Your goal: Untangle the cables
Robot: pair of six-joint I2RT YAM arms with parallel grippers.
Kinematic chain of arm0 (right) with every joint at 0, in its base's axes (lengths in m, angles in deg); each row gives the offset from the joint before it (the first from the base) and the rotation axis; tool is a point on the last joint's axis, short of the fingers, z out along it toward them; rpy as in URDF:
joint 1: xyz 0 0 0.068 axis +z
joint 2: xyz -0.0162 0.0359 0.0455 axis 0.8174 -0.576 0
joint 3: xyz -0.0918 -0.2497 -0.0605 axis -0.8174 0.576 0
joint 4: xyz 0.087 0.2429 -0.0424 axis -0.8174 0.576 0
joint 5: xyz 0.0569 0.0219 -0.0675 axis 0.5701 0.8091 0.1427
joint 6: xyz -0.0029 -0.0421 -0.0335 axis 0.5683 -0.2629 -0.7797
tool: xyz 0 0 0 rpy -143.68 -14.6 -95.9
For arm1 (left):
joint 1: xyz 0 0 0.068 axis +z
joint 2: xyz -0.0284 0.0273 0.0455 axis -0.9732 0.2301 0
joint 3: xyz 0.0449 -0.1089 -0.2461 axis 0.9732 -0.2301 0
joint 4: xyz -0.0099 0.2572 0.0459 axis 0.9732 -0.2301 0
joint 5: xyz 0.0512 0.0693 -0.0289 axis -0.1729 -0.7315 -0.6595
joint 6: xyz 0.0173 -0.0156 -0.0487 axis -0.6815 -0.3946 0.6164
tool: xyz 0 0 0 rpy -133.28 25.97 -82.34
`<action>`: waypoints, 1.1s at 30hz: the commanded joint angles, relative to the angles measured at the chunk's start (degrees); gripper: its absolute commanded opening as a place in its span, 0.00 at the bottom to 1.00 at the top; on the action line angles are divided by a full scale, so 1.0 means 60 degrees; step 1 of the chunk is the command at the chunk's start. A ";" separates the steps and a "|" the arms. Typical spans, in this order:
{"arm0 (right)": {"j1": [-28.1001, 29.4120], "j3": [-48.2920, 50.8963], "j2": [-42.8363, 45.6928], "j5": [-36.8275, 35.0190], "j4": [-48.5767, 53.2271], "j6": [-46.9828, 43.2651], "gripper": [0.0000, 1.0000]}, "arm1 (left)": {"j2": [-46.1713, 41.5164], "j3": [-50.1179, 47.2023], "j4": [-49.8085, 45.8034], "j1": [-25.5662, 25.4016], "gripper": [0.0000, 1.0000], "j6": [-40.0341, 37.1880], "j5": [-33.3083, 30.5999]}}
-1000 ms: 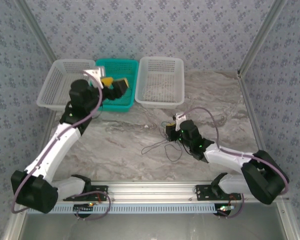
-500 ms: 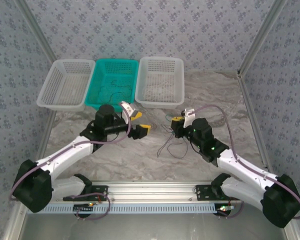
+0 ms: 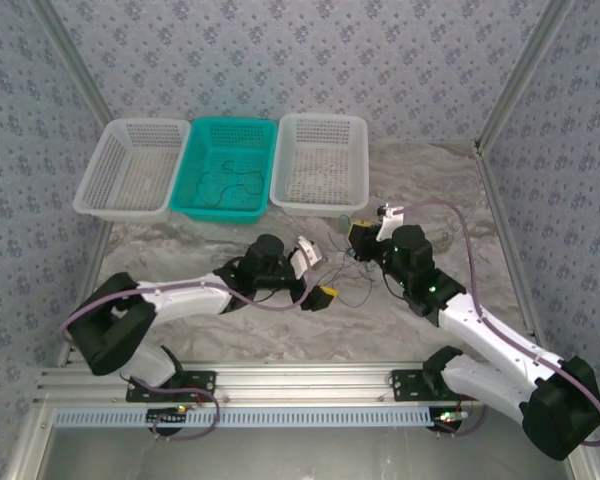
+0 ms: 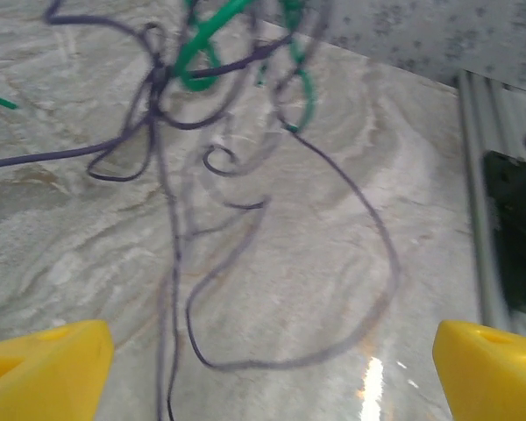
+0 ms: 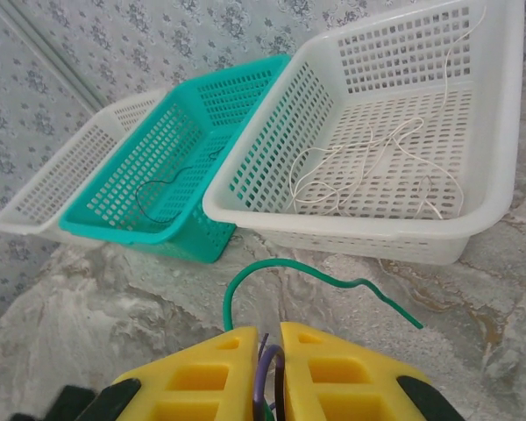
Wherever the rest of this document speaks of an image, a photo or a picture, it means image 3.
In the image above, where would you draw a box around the grey metal panel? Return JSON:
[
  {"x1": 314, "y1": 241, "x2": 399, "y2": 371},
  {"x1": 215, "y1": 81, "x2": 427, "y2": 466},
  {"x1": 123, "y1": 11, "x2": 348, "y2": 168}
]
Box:
[{"x1": 7, "y1": 424, "x2": 581, "y2": 480}]

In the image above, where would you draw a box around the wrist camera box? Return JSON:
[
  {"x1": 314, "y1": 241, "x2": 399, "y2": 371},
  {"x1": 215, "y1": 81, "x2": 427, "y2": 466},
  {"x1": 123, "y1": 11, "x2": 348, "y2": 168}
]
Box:
[
  {"x1": 286, "y1": 234, "x2": 327, "y2": 279},
  {"x1": 376, "y1": 202, "x2": 407, "y2": 242}
]

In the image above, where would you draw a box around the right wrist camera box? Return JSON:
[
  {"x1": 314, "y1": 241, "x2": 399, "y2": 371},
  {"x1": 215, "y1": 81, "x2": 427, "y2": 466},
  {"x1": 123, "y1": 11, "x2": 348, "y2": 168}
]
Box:
[{"x1": 376, "y1": 202, "x2": 407, "y2": 242}]

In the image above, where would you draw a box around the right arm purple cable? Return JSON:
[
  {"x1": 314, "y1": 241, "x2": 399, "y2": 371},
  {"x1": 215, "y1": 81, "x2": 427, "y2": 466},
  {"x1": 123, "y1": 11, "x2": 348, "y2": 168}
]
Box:
[{"x1": 402, "y1": 198, "x2": 600, "y2": 447}]

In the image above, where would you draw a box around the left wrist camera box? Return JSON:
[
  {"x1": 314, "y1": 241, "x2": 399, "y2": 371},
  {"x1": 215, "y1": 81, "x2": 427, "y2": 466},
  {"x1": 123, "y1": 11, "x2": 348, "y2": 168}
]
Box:
[{"x1": 286, "y1": 234, "x2": 327, "y2": 279}]

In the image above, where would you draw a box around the aluminium frame post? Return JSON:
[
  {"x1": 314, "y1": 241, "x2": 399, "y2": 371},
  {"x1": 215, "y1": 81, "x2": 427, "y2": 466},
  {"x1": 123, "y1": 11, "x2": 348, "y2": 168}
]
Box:
[
  {"x1": 29, "y1": 0, "x2": 114, "y2": 126},
  {"x1": 473, "y1": 0, "x2": 577, "y2": 154}
]

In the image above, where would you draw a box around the white perforated plastic basket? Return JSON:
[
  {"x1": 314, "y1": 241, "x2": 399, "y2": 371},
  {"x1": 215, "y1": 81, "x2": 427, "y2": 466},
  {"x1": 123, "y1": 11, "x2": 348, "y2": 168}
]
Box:
[
  {"x1": 72, "y1": 117, "x2": 192, "y2": 224},
  {"x1": 269, "y1": 111, "x2": 371, "y2": 218}
]

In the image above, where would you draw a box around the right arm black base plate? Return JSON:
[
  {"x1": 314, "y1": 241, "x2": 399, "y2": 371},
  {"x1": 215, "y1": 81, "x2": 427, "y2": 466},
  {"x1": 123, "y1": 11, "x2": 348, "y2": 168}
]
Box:
[{"x1": 390, "y1": 368, "x2": 449, "y2": 404}]

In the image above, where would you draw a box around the thin black cable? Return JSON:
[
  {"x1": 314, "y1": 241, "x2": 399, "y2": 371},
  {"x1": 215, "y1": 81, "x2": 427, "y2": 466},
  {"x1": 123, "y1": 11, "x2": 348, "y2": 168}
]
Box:
[
  {"x1": 195, "y1": 159, "x2": 267, "y2": 208},
  {"x1": 323, "y1": 234, "x2": 377, "y2": 310}
]

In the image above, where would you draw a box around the thin white cable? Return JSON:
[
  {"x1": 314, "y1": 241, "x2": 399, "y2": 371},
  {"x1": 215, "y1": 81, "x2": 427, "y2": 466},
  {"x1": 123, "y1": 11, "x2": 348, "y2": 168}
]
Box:
[{"x1": 283, "y1": 158, "x2": 342, "y2": 199}]

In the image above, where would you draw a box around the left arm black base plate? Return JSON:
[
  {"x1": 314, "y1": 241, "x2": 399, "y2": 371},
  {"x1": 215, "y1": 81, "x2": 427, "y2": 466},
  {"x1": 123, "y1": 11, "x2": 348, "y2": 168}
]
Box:
[{"x1": 124, "y1": 370, "x2": 218, "y2": 404}]

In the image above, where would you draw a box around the small controller board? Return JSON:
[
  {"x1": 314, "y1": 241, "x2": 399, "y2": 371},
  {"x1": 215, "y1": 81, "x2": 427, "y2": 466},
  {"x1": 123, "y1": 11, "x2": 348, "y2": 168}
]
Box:
[
  {"x1": 146, "y1": 405, "x2": 189, "y2": 427},
  {"x1": 428, "y1": 409, "x2": 469, "y2": 433}
]

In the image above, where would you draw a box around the teal perforated plastic basket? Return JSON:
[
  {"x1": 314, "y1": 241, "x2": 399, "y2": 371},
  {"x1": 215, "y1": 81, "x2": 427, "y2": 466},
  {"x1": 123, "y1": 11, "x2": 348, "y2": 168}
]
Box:
[{"x1": 168, "y1": 116, "x2": 278, "y2": 226}]

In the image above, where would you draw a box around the white slotted cable duct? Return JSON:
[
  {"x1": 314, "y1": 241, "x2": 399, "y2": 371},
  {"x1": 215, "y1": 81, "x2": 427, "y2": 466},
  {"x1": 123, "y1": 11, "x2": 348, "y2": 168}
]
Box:
[{"x1": 53, "y1": 405, "x2": 434, "y2": 430}]

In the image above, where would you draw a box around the aluminium table edge rail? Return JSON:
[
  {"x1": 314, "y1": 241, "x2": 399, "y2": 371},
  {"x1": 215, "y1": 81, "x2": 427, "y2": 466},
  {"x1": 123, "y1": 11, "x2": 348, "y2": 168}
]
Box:
[
  {"x1": 474, "y1": 147, "x2": 541, "y2": 341},
  {"x1": 53, "y1": 219, "x2": 112, "y2": 369}
]

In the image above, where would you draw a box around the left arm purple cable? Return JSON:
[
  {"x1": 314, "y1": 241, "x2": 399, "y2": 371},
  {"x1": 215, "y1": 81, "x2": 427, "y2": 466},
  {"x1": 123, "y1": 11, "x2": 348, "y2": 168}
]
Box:
[{"x1": 57, "y1": 247, "x2": 321, "y2": 442}]

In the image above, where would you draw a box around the aluminium mounting rail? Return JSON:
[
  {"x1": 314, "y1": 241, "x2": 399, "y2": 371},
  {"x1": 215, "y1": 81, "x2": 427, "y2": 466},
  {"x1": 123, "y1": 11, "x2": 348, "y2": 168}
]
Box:
[{"x1": 33, "y1": 363, "x2": 531, "y2": 406}]

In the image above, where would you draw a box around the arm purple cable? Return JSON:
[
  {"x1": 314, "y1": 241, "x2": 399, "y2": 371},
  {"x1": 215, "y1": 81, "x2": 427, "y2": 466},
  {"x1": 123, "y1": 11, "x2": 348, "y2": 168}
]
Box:
[
  {"x1": 57, "y1": 247, "x2": 321, "y2": 442},
  {"x1": 402, "y1": 198, "x2": 600, "y2": 447}
]

